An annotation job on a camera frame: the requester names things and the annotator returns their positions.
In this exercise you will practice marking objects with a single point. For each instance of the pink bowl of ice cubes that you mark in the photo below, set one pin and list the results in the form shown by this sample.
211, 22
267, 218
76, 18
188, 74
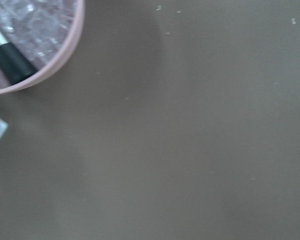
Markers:
46, 32

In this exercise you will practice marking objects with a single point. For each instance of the silver black-handled scoop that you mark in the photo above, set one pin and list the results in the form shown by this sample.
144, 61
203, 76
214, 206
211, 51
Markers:
13, 64

